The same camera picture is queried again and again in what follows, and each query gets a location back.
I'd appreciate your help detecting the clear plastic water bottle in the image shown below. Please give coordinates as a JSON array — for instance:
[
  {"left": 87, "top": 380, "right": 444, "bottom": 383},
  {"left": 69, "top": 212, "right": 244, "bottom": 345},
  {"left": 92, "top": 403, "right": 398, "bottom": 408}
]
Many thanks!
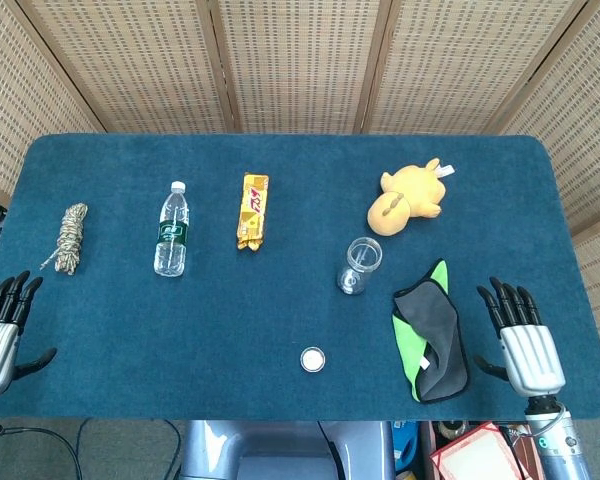
[{"left": 153, "top": 180, "right": 190, "bottom": 278}]

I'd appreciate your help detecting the woven wooden folding screen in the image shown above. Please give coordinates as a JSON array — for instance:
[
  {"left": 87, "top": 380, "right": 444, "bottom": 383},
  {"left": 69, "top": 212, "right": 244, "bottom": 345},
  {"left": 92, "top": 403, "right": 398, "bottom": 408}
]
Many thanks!
[{"left": 0, "top": 0, "right": 600, "bottom": 386}]

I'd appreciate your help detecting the gold snack packet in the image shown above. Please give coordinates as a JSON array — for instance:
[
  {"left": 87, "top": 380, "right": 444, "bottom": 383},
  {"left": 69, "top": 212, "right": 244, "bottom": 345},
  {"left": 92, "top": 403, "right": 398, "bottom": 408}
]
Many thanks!
[{"left": 236, "top": 172, "right": 271, "bottom": 253}]

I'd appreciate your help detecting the yellow plush toy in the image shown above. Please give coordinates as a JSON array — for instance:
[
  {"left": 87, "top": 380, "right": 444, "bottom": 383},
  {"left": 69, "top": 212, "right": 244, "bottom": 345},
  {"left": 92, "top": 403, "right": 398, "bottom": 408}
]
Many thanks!
[{"left": 366, "top": 157, "right": 456, "bottom": 238}]

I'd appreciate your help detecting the green grey microfibre cloth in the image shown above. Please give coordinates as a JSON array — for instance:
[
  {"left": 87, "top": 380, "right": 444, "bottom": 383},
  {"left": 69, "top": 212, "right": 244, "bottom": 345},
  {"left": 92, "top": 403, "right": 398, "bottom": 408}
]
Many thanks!
[{"left": 391, "top": 258, "right": 471, "bottom": 404}]

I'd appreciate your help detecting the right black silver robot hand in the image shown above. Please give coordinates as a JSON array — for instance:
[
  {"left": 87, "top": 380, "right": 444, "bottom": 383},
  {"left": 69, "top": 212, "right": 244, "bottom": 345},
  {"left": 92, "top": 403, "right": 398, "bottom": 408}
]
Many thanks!
[{"left": 473, "top": 276, "right": 567, "bottom": 399}]

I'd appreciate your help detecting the blue felt table mat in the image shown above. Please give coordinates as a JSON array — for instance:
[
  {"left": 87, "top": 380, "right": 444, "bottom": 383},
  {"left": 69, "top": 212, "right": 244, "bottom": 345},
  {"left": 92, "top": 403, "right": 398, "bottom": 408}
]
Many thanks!
[{"left": 0, "top": 133, "right": 600, "bottom": 421}]

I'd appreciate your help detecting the grey blue robot torso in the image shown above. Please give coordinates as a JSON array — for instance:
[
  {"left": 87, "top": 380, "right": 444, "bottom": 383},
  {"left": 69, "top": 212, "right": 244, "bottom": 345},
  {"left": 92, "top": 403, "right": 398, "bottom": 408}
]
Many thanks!
[{"left": 179, "top": 419, "right": 396, "bottom": 480}]

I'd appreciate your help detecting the coiled beige rope bundle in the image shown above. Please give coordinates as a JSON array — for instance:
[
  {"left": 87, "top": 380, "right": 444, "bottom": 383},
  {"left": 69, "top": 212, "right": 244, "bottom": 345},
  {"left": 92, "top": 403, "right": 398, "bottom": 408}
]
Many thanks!
[{"left": 39, "top": 202, "right": 90, "bottom": 276}]

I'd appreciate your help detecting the clear glass cup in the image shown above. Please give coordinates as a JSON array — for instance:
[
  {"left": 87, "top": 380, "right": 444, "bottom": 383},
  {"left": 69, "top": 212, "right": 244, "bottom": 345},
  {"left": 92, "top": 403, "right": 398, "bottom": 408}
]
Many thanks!
[{"left": 336, "top": 236, "right": 384, "bottom": 296}]

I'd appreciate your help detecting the blue plastic container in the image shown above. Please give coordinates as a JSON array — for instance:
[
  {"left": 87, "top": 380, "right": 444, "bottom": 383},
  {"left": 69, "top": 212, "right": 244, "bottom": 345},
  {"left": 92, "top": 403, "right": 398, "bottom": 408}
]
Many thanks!
[{"left": 392, "top": 420, "right": 421, "bottom": 471}]

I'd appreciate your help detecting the black floor cable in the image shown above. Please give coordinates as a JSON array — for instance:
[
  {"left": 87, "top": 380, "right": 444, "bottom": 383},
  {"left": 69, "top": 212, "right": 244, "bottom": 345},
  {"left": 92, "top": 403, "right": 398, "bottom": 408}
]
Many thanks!
[{"left": 0, "top": 418, "right": 81, "bottom": 480}]

